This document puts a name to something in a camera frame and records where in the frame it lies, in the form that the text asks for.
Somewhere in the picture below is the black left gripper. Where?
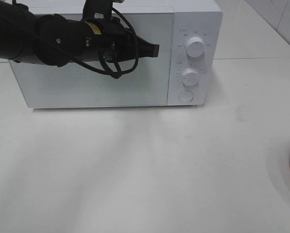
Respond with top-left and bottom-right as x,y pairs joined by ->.
86,20 -> 159,62

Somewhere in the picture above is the white round knob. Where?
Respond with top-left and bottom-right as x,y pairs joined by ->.
184,35 -> 205,58
181,68 -> 200,86

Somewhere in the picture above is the round white door button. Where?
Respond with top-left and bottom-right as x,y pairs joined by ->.
179,91 -> 194,102

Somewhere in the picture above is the white microwave door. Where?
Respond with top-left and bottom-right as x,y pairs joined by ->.
10,13 -> 174,108

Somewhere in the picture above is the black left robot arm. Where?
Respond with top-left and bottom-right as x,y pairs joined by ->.
0,0 -> 159,67

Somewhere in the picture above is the white microwave oven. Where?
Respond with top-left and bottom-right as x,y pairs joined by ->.
8,0 -> 223,109

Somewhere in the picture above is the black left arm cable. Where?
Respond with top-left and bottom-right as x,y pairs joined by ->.
12,0 -> 139,80

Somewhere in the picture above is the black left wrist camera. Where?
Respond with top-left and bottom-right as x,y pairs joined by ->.
82,0 -> 124,22

